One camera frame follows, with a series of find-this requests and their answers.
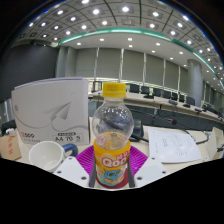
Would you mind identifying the long curved conference desk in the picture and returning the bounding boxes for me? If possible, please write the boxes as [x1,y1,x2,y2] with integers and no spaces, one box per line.
[88,90,224,133]

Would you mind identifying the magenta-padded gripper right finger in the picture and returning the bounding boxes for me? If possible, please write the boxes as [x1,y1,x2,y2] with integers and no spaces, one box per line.
[127,145,168,188]

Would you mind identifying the black projector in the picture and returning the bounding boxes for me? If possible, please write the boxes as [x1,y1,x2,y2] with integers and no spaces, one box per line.
[131,118,145,141]

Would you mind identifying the round ceiling lights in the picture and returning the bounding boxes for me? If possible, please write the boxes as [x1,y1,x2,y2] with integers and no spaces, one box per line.
[19,0,224,91]

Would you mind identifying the flat black device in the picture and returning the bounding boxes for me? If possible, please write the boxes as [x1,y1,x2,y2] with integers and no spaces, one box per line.
[0,119,17,136]

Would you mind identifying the row of black office chairs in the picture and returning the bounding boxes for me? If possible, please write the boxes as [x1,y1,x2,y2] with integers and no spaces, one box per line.
[128,83,221,116]

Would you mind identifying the white copy paper box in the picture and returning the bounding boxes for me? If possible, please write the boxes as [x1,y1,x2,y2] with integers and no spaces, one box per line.
[11,77,91,146]

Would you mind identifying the white printed paper sheet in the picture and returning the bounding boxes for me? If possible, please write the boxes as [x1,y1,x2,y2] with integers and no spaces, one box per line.
[147,128,203,164]

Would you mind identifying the black desk microphones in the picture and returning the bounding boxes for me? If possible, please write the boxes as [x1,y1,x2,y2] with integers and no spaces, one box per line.
[143,93,214,114]

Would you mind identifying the small white adapter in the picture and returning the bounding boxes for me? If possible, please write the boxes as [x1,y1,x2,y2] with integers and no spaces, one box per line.
[4,128,16,137]

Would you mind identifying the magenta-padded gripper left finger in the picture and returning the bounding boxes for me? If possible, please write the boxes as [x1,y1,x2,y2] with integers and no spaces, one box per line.
[53,144,98,189]

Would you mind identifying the yellow-capped orange drink bottle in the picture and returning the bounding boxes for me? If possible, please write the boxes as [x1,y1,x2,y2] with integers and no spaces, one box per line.
[91,82,135,189]

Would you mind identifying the white mug with blue handle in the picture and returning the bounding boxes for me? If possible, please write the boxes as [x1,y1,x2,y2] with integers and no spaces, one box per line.
[28,140,79,174]

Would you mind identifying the brown paper envelope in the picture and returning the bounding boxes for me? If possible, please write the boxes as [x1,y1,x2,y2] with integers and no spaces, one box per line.
[0,133,23,161]

